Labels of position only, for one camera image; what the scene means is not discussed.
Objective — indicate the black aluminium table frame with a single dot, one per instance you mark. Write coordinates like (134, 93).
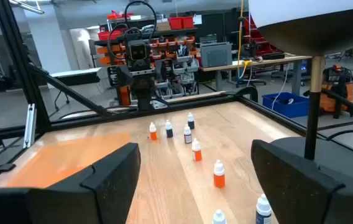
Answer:
(21, 62)

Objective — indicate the small blue food coloring bottle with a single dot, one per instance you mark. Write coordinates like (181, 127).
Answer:
(263, 210)

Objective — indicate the small dark food coloring bottle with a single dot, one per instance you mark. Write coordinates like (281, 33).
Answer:
(190, 121)
(169, 129)

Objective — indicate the white low table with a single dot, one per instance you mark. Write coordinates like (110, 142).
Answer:
(77, 72)

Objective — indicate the shelf with orange bins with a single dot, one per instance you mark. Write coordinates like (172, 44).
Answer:
(176, 46)

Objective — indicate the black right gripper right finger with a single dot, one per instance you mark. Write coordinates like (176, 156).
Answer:
(288, 186)

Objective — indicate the grey equipment case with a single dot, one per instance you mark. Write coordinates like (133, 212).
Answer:
(215, 56)

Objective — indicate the white globe table lamp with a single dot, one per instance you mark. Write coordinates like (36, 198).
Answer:
(313, 124)

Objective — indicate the small brown food coloring bottle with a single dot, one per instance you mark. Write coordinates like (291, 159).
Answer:
(187, 135)

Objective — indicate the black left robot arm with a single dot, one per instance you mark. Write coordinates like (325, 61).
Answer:
(143, 99)

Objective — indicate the red storage bin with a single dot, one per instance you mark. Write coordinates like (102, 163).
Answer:
(187, 22)
(175, 23)

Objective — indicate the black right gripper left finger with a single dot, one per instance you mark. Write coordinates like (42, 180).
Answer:
(108, 186)

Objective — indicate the wooden workbench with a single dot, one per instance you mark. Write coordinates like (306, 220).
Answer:
(273, 59)

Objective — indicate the small orange food coloring bottle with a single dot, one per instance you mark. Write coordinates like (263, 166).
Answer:
(196, 151)
(219, 175)
(153, 132)

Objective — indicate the orange shop vacuum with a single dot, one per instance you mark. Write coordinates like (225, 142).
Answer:
(349, 93)

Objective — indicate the red tool rack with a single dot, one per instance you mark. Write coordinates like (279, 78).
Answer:
(257, 43)

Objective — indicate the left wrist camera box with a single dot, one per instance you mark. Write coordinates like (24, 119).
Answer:
(138, 51)

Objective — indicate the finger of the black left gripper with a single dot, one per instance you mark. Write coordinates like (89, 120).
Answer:
(124, 76)
(163, 70)

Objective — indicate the blue plastic storage bin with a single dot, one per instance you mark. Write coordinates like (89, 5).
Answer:
(297, 109)

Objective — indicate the silver metal bracket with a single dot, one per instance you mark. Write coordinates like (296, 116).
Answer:
(30, 124)

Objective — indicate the black office chair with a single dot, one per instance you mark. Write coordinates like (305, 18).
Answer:
(251, 81)

